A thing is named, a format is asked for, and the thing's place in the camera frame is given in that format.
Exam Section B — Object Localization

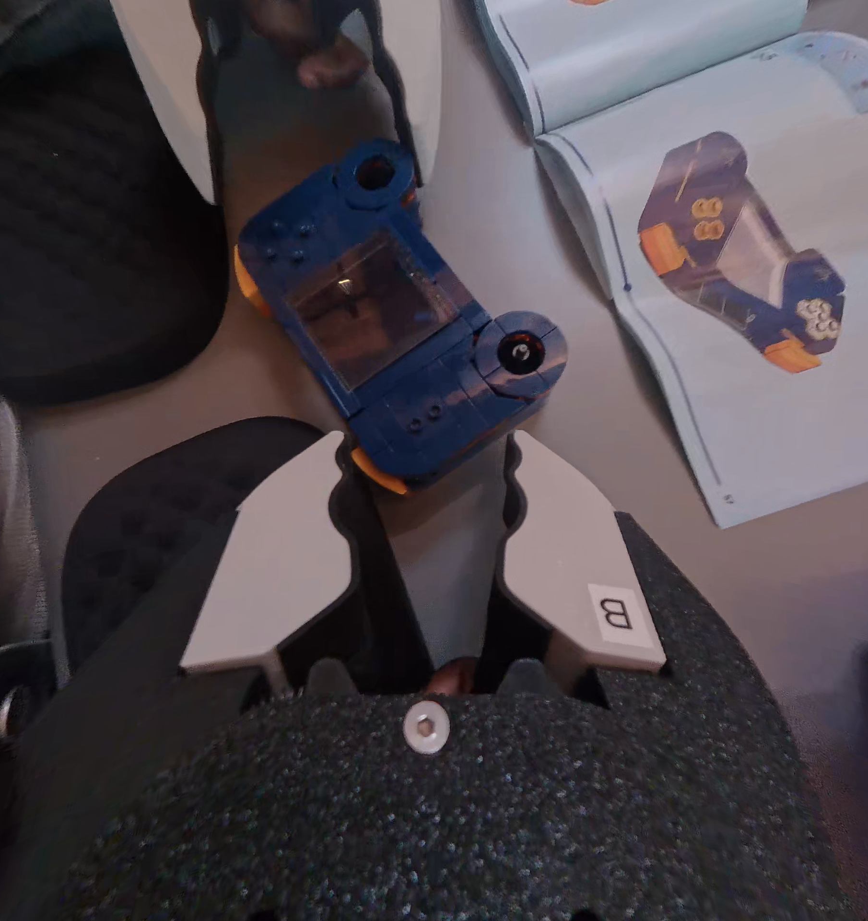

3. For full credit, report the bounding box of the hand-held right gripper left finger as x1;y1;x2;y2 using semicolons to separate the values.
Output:
180;432;364;693

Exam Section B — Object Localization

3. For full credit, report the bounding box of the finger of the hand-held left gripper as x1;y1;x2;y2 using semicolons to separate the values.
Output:
362;0;444;189
110;0;225;207

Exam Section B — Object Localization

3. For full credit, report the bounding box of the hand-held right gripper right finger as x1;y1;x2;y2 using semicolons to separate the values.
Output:
496;429;669;693

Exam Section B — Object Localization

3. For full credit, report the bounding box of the dark blue toy brick console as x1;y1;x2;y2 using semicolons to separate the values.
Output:
233;138;570;497

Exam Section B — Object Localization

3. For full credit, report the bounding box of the person's left hand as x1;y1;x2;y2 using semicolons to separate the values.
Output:
249;0;372;91

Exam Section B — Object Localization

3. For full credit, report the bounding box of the person's right hand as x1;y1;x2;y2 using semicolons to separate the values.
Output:
433;657;480;697

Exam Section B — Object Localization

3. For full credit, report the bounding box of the black padded armrest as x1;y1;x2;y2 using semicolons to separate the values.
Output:
0;43;231;405
60;416;328;672

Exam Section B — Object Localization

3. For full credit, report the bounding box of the open instruction booklet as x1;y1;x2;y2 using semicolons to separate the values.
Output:
473;0;868;531

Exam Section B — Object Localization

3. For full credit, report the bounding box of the person's dark jacket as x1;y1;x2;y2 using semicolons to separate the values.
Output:
0;639;57;767

